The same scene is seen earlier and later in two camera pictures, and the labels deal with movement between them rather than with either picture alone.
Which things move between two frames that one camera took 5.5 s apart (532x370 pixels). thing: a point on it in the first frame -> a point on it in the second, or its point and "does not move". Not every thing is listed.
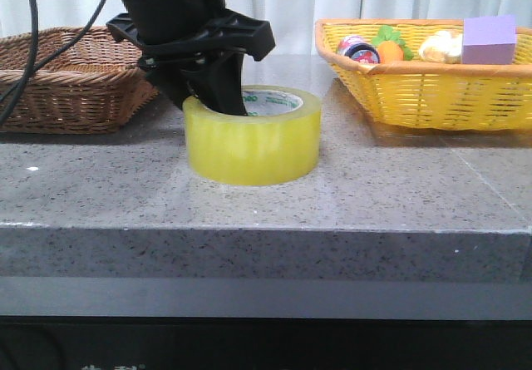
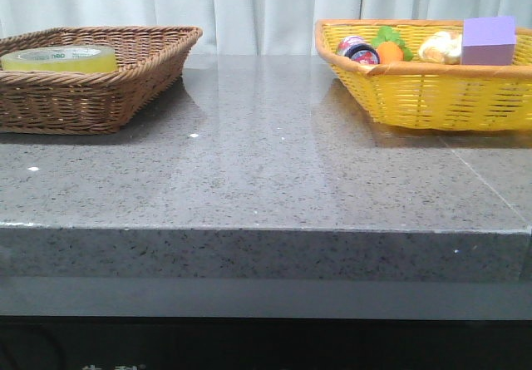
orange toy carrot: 391,48 does not move
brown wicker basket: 93,87 does not move
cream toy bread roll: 443,46 does not move
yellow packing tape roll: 252,150 -> 63,58
